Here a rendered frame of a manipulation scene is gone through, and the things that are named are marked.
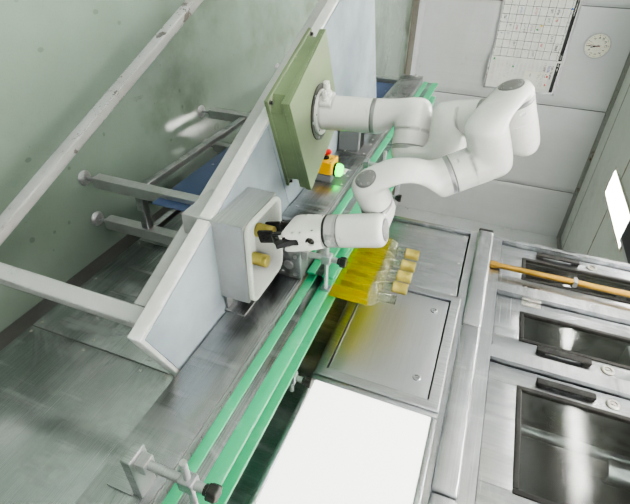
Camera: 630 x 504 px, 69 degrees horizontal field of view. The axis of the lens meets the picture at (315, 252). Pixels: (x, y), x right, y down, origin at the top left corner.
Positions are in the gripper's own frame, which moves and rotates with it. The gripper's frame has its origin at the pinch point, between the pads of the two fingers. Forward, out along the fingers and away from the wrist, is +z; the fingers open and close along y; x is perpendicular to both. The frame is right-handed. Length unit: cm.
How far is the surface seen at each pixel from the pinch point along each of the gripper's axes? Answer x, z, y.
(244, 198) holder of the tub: 8.4, 5.2, 1.6
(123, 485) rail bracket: -19, 8, -55
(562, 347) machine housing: -63, -66, 36
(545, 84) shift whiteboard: -132, -74, 607
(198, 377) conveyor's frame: -19.3, 9.3, -29.9
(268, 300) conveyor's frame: -19.9, 6.0, -1.6
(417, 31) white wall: -38, 85, 608
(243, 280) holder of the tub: -7.4, 4.6, -9.9
